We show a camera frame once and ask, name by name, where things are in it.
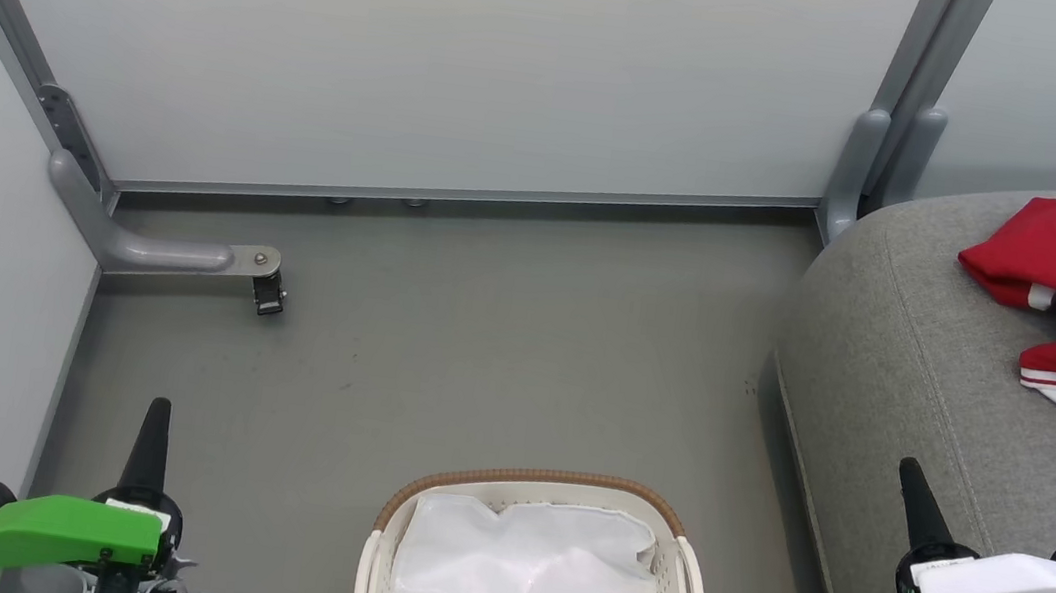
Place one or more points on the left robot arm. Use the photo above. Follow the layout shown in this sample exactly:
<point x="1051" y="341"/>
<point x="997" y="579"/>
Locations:
<point x="49" y="586"/>

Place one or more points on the white plastic bag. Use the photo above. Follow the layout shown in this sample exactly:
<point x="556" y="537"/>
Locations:
<point x="524" y="578"/>

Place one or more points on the grey partition post beside sofa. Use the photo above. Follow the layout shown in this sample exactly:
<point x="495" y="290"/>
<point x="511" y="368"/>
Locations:
<point x="915" y="102"/>

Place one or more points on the grey fabric sofa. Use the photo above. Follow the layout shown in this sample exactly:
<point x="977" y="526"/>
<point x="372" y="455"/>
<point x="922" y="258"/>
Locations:
<point x="913" y="364"/>

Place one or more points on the grey partition bottom rail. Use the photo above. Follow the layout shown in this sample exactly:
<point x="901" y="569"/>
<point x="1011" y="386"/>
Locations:
<point x="460" y="195"/>

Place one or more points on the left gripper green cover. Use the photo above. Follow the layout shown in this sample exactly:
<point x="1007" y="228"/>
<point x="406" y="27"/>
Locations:
<point x="56" y="531"/>

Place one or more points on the grey partition foot bar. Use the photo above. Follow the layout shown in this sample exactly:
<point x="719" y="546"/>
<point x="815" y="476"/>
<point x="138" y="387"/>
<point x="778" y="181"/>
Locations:
<point x="161" y="251"/>

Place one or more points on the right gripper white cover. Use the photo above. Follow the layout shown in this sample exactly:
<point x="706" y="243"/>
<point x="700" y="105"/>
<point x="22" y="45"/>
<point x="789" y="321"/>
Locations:
<point x="1006" y="587"/>

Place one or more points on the black caster wheel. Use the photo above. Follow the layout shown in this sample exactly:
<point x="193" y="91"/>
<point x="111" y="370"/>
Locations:
<point x="269" y="297"/>

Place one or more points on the small grey levelling foot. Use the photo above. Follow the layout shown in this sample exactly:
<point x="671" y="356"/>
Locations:
<point x="338" y="202"/>
<point x="414" y="203"/>

